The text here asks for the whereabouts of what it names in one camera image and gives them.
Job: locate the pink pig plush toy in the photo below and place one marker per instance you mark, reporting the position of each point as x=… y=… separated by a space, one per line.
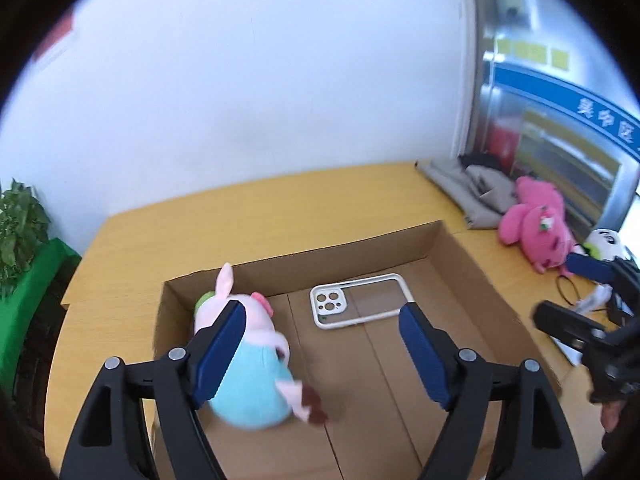
x=255 y=385

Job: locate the metal window frame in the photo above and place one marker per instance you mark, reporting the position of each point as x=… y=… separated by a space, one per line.
x=500 y=110

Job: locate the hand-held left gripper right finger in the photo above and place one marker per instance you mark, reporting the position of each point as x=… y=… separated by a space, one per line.
x=425 y=355

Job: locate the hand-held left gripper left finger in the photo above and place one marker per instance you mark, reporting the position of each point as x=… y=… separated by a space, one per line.
x=220 y=355

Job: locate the dark cloth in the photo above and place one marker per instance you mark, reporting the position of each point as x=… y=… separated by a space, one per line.
x=480 y=160

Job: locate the white phone stand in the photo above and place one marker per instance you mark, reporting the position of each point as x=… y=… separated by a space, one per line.
x=592 y=301

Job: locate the pink bear plush toy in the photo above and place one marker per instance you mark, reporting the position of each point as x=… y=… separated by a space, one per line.
x=540 y=225

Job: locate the grey cloth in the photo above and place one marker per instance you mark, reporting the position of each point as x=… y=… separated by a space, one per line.
x=480 y=195

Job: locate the brown cardboard box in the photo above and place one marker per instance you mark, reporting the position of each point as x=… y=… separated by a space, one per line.
x=360 y=360

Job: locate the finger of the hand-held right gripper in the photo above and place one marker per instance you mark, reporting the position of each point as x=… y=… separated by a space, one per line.
x=590 y=266
x=565 y=320

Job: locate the person's right hand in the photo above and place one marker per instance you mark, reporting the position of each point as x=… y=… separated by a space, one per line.
x=611 y=417

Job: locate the white phone case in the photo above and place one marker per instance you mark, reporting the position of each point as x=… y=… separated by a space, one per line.
x=325 y=305

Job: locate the large potted green plant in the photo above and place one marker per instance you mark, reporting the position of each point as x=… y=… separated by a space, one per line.
x=20 y=230

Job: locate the panda plush toy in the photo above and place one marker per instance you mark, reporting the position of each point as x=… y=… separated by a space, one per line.
x=607 y=240

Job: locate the blue banner sign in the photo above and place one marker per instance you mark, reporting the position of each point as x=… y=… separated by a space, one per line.
x=560 y=95

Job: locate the red wall notice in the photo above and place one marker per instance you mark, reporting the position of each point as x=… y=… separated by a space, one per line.
x=55 y=35

